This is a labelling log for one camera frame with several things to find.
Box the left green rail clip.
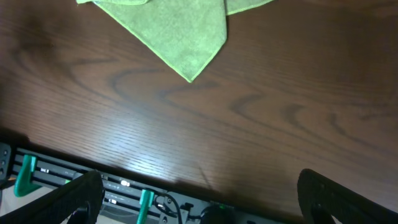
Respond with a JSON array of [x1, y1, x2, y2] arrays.
[[14, 154, 41, 197]]

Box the light green microfiber cloth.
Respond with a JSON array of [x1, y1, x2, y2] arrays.
[[77, 0, 271, 82]]

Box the green rail clip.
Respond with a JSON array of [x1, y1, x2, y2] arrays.
[[14, 154, 41, 197], [136, 189, 155, 224]]

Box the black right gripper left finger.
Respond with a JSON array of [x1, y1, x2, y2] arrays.
[[1, 170, 104, 224]]

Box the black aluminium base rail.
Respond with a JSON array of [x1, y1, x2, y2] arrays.
[[1, 143, 276, 224]]

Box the right green rail clip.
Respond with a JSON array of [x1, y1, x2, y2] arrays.
[[136, 189, 155, 224]]

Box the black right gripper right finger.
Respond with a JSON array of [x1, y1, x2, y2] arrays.
[[297, 169, 397, 224]]

